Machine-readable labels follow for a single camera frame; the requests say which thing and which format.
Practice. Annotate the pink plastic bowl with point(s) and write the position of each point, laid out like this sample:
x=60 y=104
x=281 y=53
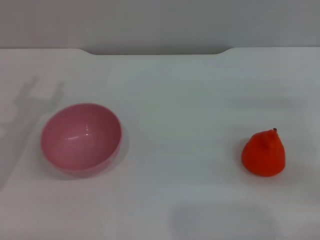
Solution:
x=80 y=142

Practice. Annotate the orange toy fruit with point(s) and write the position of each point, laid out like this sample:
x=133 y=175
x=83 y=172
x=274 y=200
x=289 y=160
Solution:
x=262 y=156

